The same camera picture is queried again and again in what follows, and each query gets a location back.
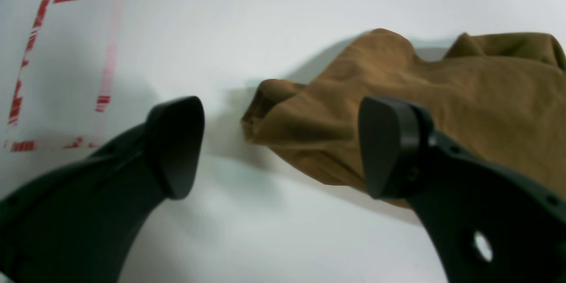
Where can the left gripper black image-right right finger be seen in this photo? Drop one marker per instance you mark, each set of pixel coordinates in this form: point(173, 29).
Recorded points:
point(488, 223)

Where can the left gripper black image-right left finger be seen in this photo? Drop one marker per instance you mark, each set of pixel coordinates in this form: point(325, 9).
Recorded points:
point(77, 223)

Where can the red tape rectangle marking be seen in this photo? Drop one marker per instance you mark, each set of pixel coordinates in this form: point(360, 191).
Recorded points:
point(64, 84)

